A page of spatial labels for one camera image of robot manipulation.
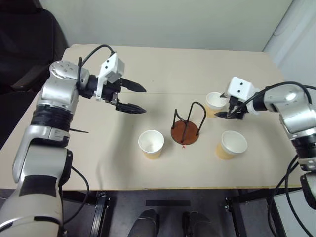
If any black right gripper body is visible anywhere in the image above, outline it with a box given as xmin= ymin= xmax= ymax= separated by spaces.
xmin=227 ymin=95 xmax=248 ymax=121

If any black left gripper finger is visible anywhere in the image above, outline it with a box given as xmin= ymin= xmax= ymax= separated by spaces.
xmin=115 ymin=101 xmax=147 ymax=115
xmin=120 ymin=79 xmax=147 ymax=93

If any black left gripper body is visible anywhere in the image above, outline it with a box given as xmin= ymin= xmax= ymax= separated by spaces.
xmin=101 ymin=77 xmax=124 ymax=107

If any tan paper cup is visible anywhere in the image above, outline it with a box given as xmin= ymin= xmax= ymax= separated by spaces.
xmin=216 ymin=130 xmax=248 ymax=160
xmin=138 ymin=129 xmax=165 ymax=160
xmin=205 ymin=91 xmax=228 ymax=119

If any black chair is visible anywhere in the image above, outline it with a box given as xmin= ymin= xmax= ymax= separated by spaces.
xmin=0 ymin=7 xmax=69 ymax=95

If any black tape strip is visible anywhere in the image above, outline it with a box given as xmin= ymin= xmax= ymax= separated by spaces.
xmin=145 ymin=200 xmax=192 ymax=207

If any black table leg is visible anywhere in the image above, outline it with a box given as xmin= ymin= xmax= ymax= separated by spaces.
xmin=88 ymin=190 xmax=111 ymax=237
xmin=225 ymin=196 xmax=248 ymax=237

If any dark rounded robot foot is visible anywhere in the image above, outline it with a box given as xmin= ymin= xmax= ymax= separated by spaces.
xmin=128 ymin=209 xmax=160 ymax=237
xmin=182 ymin=210 xmax=218 ymax=237

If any white box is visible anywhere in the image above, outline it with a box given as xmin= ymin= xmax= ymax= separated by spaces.
xmin=271 ymin=191 xmax=316 ymax=237

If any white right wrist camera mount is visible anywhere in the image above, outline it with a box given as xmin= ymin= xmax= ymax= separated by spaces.
xmin=227 ymin=77 xmax=261 ymax=114

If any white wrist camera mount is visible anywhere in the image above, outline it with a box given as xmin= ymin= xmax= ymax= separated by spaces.
xmin=94 ymin=52 xmax=126 ymax=102
xmin=227 ymin=77 xmax=261 ymax=114

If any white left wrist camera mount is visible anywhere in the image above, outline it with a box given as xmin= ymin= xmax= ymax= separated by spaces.
xmin=94 ymin=52 xmax=126 ymax=102

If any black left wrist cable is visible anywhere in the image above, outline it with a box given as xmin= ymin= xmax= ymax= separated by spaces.
xmin=77 ymin=44 xmax=117 ymax=86

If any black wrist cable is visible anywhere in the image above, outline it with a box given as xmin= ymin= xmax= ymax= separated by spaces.
xmin=77 ymin=44 xmax=117 ymax=86
xmin=237 ymin=81 xmax=316 ymax=112

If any wire cup holder brown base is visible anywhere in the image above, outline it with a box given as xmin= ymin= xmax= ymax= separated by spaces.
xmin=170 ymin=101 xmax=207 ymax=145

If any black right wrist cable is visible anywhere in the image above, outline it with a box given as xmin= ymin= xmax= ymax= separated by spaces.
xmin=237 ymin=81 xmax=316 ymax=112

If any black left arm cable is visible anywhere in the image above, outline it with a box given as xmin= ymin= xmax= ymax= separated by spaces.
xmin=61 ymin=166 xmax=90 ymax=224

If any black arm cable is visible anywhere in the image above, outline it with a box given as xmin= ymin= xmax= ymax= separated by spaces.
xmin=270 ymin=155 xmax=316 ymax=237
xmin=61 ymin=166 xmax=90 ymax=224

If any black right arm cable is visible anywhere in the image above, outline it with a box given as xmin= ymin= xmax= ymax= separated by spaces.
xmin=270 ymin=155 xmax=316 ymax=237

